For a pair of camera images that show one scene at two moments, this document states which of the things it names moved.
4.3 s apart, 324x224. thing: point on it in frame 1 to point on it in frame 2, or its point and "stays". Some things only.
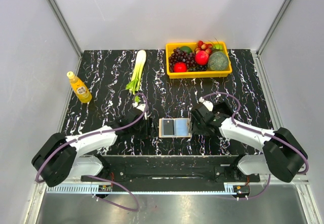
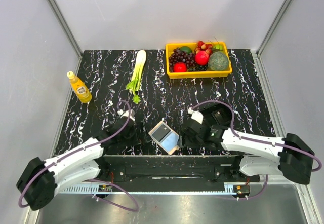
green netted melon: [217, 61] stays
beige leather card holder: [174, 127] to [166, 137]
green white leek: [134, 84] stays
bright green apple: [218, 46] stays
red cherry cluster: [203, 46] stays
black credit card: [168, 128] to [160, 133]
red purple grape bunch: [178, 56] stays
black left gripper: [149, 132] to [142, 138]
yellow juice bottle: [81, 91] stays
